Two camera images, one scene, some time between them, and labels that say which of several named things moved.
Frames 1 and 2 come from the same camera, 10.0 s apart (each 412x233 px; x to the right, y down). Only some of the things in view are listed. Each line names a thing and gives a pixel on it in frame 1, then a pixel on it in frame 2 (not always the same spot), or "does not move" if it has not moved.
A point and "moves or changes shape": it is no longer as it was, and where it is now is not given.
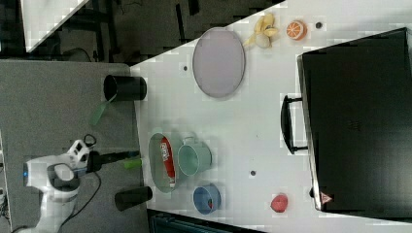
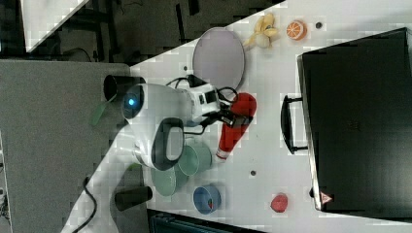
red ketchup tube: x=168 y=160 moves or changes shape
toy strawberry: x=210 y=203 does not move
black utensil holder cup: x=124 y=88 does not move
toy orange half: x=296 y=30 does not move
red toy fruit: x=279 y=203 does not move
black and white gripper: x=85 y=160 -> x=206 y=104
